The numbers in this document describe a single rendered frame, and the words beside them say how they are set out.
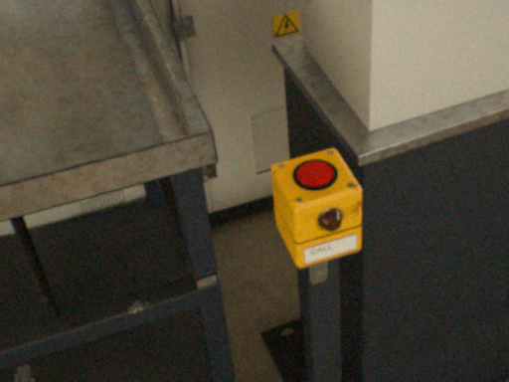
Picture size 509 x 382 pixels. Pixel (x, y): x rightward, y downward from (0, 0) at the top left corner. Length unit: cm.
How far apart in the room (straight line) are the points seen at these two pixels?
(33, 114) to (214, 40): 71
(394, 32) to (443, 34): 8
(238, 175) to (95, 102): 92
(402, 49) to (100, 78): 42
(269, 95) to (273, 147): 16
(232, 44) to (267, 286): 58
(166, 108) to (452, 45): 40
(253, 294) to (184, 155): 93
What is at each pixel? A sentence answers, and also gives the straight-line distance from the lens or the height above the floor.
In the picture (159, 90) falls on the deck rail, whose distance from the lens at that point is 115.
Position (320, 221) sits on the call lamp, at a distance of 89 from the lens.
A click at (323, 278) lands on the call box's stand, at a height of 75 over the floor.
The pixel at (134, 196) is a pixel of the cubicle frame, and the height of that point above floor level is 17.
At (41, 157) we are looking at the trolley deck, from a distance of 108.
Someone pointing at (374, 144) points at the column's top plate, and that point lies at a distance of 118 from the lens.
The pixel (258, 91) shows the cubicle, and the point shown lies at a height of 40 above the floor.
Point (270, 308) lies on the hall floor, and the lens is 194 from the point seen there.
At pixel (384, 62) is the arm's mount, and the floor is 86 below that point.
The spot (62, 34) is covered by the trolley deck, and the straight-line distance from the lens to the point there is 132.
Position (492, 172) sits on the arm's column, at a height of 62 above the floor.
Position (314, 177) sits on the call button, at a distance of 89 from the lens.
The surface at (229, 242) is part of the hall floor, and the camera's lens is 209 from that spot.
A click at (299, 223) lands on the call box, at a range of 89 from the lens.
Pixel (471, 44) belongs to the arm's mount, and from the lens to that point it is 120.
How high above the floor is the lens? 150
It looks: 43 degrees down
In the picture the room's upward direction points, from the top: 6 degrees counter-clockwise
